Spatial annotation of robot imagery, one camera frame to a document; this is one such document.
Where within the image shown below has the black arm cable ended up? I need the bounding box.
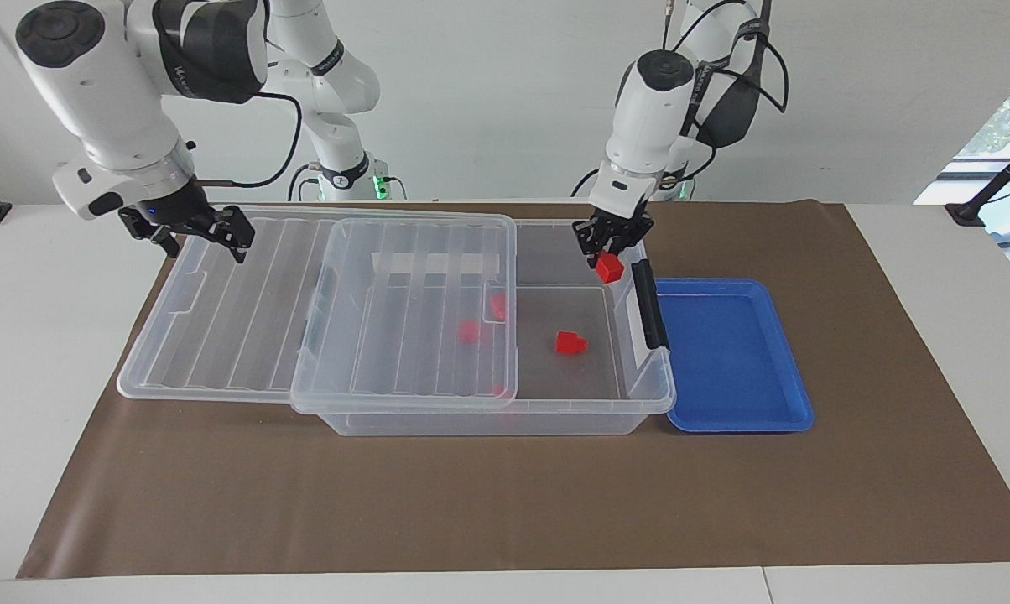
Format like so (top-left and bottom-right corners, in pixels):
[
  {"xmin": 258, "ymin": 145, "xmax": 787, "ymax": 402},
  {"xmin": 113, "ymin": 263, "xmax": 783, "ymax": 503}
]
[
  {"xmin": 660, "ymin": 0, "xmax": 789, "ymax": 181},
  {"xmin": 195, "ymin": 88, "xmax": 305, "ymax": 190}
]

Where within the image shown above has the black angled stand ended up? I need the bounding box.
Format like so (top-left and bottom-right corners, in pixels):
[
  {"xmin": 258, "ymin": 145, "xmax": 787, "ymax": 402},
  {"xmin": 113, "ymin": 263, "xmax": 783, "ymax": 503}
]
[{"xmin": 945, "ymin": 134, "xmax": 1010, "ymax": 227}]

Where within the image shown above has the clear plastic storage box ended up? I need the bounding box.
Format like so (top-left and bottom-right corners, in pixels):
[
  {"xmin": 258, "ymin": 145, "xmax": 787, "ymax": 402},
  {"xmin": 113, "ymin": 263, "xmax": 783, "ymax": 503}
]
[{"xmin": 291, "ymin": 218, "xmax": 676, "ymax": 437}]

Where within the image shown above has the clear ribbed plastic lid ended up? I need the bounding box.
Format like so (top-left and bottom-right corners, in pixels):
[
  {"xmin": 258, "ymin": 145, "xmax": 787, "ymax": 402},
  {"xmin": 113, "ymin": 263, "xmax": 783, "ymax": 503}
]
[{"xmin": 117, "ymin": 206, "xmax": 518, "ymax": 414}]

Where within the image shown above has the black box latch handle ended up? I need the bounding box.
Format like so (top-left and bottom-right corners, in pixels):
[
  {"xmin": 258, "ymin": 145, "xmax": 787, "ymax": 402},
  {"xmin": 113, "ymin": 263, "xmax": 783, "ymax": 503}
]
[{"xmin": 632, "ymin": 259, "xmax": 669, "ymax": 351}]

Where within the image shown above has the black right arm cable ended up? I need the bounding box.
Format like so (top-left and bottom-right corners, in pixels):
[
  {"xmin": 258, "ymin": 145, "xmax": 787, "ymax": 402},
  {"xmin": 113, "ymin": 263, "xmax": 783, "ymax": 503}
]
[{"xmin": 195, "ymin": 88, "xmax": 305, "ymax": 190}]

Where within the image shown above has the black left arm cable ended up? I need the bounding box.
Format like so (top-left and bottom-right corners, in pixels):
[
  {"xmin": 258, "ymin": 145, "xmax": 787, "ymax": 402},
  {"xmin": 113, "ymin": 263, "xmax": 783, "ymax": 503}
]
[{"xmin": 660, "ymin": 0, "xmax": 789, "ymax": 181}]

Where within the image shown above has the blue plastic tray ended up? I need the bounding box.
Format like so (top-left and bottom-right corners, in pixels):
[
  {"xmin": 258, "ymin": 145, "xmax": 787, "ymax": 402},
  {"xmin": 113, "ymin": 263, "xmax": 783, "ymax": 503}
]
[{"xmin": 654, "ymin": 278, "xmax": 815, "ymax": 434}]

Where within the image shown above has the brown paper table mat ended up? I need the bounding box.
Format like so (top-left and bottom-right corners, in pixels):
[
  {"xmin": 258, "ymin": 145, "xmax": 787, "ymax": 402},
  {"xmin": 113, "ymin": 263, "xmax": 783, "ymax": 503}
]
[{"xmin": 17, "ymin": 200, "xmax": 1010, "ymax": 580}]

